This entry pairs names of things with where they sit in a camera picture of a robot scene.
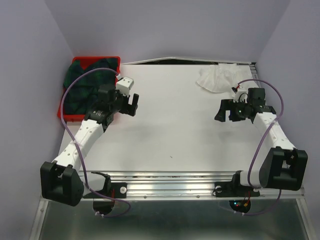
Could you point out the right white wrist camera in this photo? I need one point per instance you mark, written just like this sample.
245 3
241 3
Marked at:
240 94

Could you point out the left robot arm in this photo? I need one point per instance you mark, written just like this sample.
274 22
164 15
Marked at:
64 179

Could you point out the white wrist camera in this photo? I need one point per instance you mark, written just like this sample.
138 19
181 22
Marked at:
124 85
240 94

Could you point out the red plastic tray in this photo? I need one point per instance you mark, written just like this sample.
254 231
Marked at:
65 110

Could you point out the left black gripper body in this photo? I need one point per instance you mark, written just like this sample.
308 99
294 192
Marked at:
121 104

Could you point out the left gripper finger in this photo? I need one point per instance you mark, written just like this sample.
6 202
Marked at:
135 99
130 109

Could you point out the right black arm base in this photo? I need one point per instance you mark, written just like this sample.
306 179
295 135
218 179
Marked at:
234 189

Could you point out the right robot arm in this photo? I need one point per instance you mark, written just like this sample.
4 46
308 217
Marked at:
284 165

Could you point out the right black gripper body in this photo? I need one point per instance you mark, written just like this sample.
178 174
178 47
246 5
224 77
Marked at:
240 108

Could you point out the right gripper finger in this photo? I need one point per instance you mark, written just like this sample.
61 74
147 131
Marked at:
225 105
236 116

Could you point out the green plaid skirt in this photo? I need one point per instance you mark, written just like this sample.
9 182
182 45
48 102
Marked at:
82 90

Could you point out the white folded skirt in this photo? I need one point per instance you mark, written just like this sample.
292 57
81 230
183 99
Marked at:
222 77

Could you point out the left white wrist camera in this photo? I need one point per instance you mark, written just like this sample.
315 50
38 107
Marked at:
124 85

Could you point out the aluminium rail frame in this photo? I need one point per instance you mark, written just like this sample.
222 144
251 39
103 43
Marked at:
170 154

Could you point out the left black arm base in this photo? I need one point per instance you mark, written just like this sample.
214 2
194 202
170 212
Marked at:
108 197

